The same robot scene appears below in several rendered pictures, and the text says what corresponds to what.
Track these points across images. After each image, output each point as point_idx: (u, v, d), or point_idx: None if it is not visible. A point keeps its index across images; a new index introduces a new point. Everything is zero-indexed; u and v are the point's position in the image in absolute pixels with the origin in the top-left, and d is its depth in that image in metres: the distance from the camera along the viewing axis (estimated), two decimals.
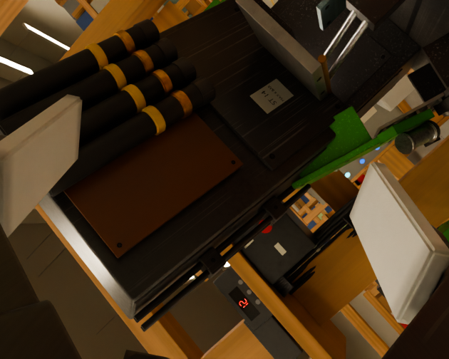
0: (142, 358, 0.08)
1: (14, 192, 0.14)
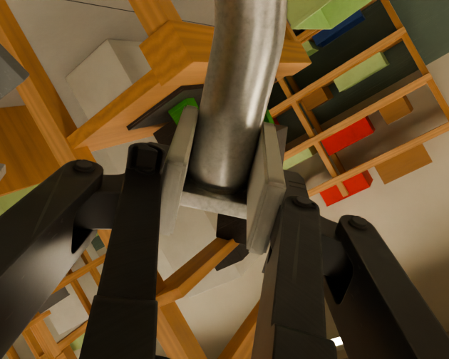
0: (142, 358, 0.08)
1: (181, 191, 0.16)
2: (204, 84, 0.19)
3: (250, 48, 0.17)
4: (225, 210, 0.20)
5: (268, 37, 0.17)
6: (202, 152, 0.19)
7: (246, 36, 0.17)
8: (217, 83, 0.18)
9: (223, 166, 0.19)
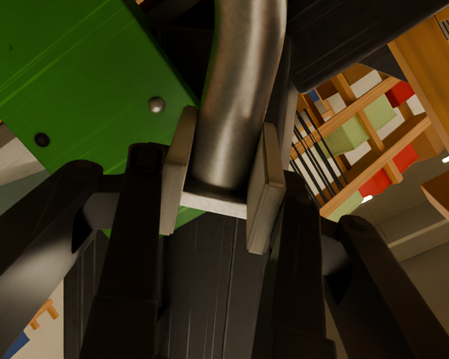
0: (142, 358, 0.08)
1: (181, 191, 0.16)
2: (205, 84, 0.19)
3: (250, 48, 0.17)
4: (225, 210, 0.20)
5: (268, 36, 0.17)
6: (202, 152, 0.19)
7: (246, 36, 0.17)
8: (217, 83, 0.18)
9: (223, 166, 0.19)
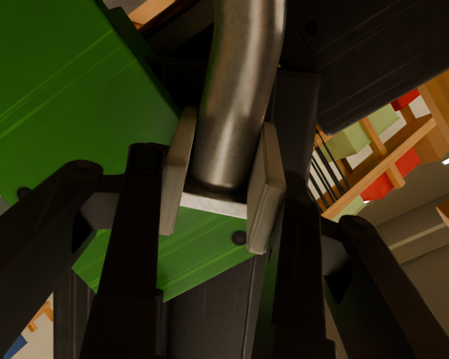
0: (142, 358, 0.08)
1: (181, 191, 0.16)
2: (204, 85, 0.19)
3: (250, 48, 0.17)
4: (226, 210, 0.20)
5: (268, 36, 0.17)
6: (202, 152, 0.19)
7: (246, 36, 0.17)
8: (217, 83, 0.18)
9: (224, 166, 0.19)
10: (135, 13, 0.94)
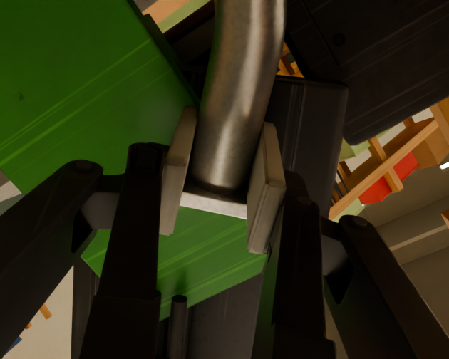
0: (142, 358, 0.08)
1: (181, 191, 0.16)
2: (204, 84, 0.19)
3: (250, 48, 0.17)
4: (226, 210, 0.20)
5: (268, 36, 0.17)
6: (202, 152, 0.19)
7: (246, 36, 0.17)
8: (217, 83, 0.18)
9: (224, 166, 0.19)
10: (143, 13, 0.94)
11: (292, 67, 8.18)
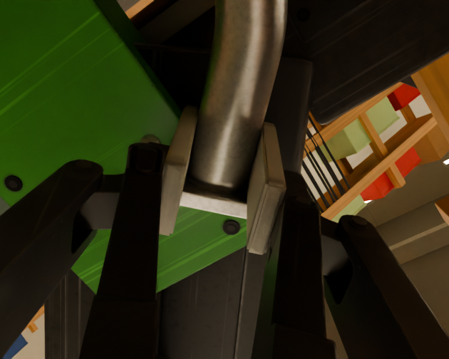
0: (142, 358, 0.08)
1: (181, 191, 0.16)
2: (205, 84, 0.19)
3: (251, 48, 0.17)
4: (226, 210, 0.20)
5: (269, 35, 0.17)
6: (203, 152, 0.19)
7: (248, 35, 0.17)
8: (218, 82, 0.18)
9: (224, 166, 0.19)
10: (133, 10, 0.94)
11: None
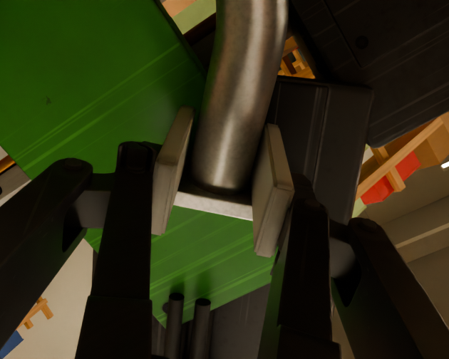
0: (142, 358, 0.08)
1: (173, 191, 0.16)
2: (206, 85, 0.19)
3: (252, 49, 0.17)
4: (227, 211, 0.20)
5: (270, 37, 0.17)
6: (204, 153, 0.19)
7: (249, 37, 0.17)
8: (219, 84, 0.18)
9: (225, 167, 0.19)
10: None
11: (293, 66, 8.18)
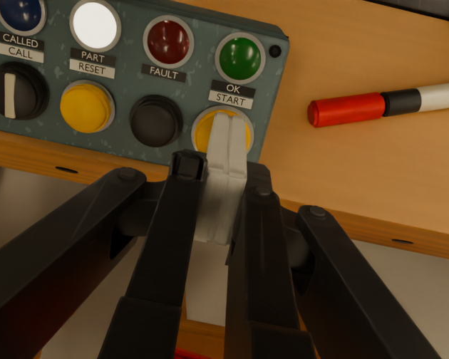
0: (142, 358, 0.08)
1: (218, 199, 0.16)
2: None
3: None
4: None
5: None
6: None
7: None
8: None
9: None
10: None
11: None
